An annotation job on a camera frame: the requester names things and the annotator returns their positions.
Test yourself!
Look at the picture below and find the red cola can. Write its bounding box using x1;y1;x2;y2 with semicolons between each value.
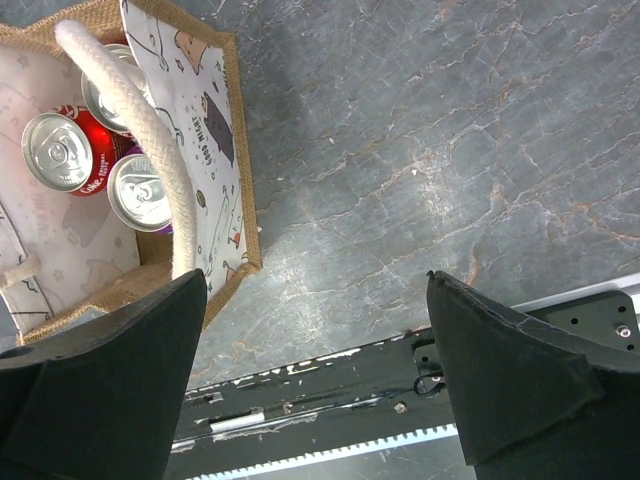
81;43;154;139
21;105;134;197

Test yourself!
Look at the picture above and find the purple soda can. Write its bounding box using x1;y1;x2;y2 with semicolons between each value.
106;146;173;234

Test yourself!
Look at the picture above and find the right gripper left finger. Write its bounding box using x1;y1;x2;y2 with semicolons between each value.
1;269;207;479

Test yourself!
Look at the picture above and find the aluminium frame rail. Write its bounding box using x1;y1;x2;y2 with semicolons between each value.
512;273;640;313

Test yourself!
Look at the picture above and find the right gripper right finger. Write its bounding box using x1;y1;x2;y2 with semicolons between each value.
427;271;639;479

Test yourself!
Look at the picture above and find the brown canvas tote bag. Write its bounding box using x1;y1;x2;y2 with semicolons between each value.
1;1;261;345

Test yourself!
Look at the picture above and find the light blue cable duct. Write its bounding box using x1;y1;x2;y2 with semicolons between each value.
193;424;458;480

